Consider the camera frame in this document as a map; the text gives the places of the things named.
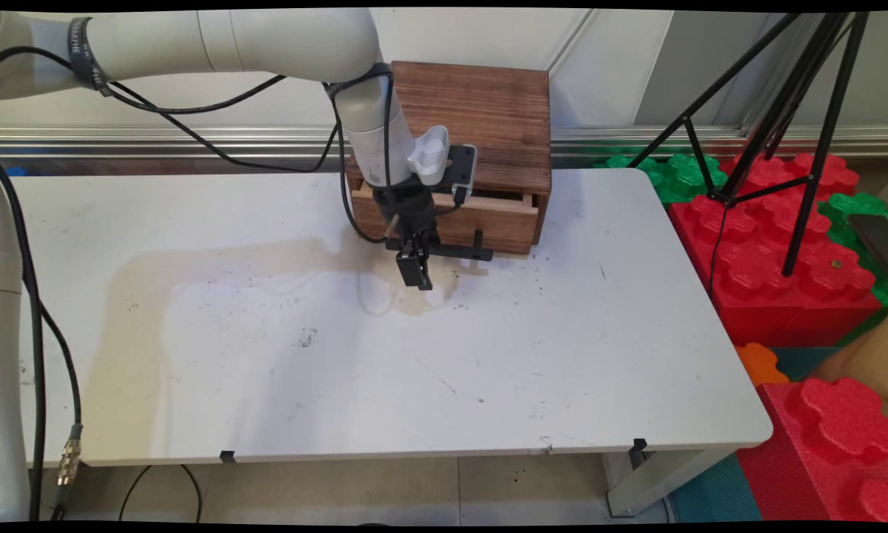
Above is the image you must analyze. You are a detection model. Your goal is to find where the thin black tripod cable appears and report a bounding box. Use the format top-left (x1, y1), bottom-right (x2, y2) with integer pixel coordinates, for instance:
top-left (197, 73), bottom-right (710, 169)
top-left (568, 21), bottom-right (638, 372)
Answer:
top-left (709, 201), bottom-right (729, 298)

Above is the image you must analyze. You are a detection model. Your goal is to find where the black arm strap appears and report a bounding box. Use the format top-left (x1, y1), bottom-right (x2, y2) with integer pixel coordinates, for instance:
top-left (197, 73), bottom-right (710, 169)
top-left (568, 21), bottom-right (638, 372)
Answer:
top-left (67, 16), bottom-right (113, 98)

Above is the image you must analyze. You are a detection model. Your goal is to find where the white ribbed camera mount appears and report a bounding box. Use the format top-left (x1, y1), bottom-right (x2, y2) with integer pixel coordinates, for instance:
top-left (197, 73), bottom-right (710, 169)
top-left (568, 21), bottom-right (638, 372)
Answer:
top-left (407, 125), bottom-right (451, 187)

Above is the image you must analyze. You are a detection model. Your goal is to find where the brown wooden drawer cabinet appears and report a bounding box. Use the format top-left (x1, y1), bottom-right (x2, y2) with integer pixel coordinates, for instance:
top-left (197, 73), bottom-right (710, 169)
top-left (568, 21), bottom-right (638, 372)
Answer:
top-left (345, 61), bottom-right (553, 246)

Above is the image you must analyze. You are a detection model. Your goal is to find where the black cable with metal connector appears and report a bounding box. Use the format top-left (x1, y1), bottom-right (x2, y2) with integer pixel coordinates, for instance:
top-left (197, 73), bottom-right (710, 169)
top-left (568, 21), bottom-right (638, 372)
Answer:
top-left (0, 154), bottom-right (84, 523)

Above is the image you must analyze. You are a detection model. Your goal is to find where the aluminium wall rail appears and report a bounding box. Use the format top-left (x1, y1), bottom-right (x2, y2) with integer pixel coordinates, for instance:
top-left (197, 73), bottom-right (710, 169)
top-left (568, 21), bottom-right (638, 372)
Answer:
top-left (0, 125), bottom-right (888, 159)

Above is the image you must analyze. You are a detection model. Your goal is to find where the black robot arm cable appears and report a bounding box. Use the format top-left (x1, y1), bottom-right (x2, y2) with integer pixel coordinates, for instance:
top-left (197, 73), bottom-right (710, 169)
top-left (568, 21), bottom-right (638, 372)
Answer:
top-left (0, 46), bottom-right (396, 245)

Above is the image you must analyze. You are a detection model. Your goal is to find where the green foam block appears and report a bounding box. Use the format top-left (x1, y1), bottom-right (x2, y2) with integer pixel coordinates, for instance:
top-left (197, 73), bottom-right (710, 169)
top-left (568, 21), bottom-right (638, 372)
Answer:
top-left (593, 153), bottom-right (729, 204)
top-left (818, 192), bottom-right (888, 309)

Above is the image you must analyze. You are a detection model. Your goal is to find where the large red foam block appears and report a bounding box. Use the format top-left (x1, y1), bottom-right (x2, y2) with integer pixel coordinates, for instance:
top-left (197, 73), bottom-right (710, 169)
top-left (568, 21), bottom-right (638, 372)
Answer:
top-left (669, 153), bottom-right (883, 348)

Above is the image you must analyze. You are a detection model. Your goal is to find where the black camera tripod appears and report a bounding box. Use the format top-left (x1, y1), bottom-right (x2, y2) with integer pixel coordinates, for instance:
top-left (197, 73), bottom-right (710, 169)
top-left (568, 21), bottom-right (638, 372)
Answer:
top-left (627, 11), bottom-right (871, 277)

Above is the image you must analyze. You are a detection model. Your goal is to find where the flat black device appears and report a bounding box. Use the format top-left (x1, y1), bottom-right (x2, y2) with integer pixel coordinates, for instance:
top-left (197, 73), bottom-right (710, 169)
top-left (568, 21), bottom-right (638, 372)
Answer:
top-left (847, 213), bottom-right (888, 275)

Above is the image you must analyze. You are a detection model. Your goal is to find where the thin black floor cable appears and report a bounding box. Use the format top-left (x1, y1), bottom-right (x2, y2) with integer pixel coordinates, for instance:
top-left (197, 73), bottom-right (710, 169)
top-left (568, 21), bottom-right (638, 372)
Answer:
top-left (118, 464), bottom-right (204, 523)

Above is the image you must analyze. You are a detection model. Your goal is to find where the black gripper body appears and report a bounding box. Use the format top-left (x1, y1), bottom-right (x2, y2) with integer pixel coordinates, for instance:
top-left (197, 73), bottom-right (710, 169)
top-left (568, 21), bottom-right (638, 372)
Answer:
top-left (373, 180), bottom-right (442, 258)

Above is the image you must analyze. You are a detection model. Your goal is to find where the orange foam block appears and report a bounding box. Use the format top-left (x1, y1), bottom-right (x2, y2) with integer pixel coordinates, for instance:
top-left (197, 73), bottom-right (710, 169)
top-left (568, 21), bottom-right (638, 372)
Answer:
top-left (735, 342), bottom-right (790, 388)

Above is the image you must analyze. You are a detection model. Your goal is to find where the wooden drawer with black handle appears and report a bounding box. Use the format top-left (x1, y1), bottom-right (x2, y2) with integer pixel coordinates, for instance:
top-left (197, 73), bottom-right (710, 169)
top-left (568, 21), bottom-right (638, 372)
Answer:
top-left (350, 184), bottom-right (540, 264)

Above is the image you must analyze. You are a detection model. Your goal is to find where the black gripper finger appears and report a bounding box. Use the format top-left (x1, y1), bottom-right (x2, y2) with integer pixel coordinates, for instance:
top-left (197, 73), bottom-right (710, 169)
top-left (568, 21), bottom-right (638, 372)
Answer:
top-left (395, 235), bottom-right (419, 289)
top-left (413, 232), bottom-right (435, 292)

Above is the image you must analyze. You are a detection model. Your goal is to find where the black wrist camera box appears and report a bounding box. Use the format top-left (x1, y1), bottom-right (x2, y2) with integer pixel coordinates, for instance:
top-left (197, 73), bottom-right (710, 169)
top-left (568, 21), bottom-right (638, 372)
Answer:
top-left (444, 144), bottom-right (478, 206)

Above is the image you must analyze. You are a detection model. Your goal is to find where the teal foam mat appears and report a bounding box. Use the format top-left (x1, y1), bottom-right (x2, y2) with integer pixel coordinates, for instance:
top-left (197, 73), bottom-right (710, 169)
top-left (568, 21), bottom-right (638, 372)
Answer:
top-left (669, 346), bottom-right (842, 523)

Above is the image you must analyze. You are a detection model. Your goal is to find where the white table leg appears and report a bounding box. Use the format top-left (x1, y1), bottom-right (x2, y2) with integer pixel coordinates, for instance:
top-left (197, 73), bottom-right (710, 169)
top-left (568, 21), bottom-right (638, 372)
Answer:
top-left (602, 447), bottom-right (738, 518)

